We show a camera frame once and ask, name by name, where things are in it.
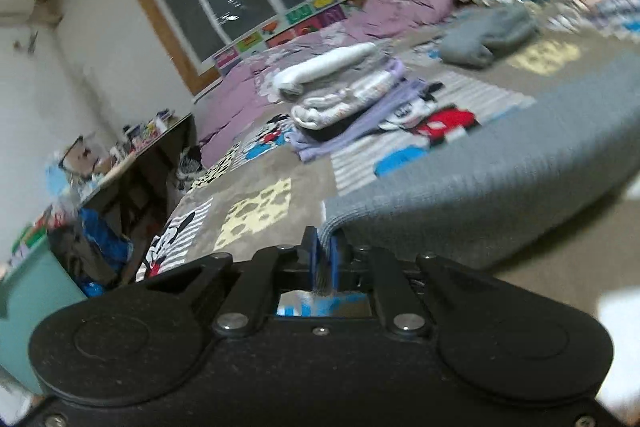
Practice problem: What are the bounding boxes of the cartoon printed blanket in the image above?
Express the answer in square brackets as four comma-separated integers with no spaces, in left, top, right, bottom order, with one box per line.
[135,0,640,323]

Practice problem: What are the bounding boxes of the folded white lilac garment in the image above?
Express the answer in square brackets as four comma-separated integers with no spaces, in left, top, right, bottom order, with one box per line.
[291,67,407,131]

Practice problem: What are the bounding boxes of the colourful alphabet headboard mat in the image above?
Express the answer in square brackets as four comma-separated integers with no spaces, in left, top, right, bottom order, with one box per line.
[212,0,451,75]

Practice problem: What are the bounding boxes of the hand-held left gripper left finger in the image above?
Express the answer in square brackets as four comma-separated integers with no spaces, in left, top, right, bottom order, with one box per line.
[142,227,321,338]

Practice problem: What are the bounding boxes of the blue printed bag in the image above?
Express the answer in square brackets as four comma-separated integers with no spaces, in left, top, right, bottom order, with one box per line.
[50,207,133,298]

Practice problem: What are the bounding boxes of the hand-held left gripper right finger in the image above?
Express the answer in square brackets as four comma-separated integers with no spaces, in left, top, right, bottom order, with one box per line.
[327,237,496,338]

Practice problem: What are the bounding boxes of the colourful small boxes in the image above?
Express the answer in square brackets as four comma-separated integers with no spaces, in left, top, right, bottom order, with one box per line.
[7,204,61,268]

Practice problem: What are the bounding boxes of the teal cabinet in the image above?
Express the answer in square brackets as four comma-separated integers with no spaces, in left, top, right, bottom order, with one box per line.
[0,232,91,398]

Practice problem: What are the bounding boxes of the purple floral quilt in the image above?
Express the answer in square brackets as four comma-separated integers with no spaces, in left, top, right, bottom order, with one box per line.
[197,0,458,168]

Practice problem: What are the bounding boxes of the stack of folded clothes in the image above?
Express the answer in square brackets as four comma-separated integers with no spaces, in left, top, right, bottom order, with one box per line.
[285,79,443,164]

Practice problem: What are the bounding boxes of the wooden side desk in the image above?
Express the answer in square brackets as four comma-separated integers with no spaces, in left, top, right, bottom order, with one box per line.
[75,112,198,253]

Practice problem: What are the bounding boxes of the black white patterned bag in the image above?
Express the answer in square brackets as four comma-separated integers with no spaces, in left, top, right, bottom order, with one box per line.
[175,146,203,192]

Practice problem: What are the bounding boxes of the desk clutter of small items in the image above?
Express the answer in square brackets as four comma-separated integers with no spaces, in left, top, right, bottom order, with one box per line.
[45,107,176,208]

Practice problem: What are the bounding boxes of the grey knit sweater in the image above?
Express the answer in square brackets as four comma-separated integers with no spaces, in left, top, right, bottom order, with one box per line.
[310,52,640,295]

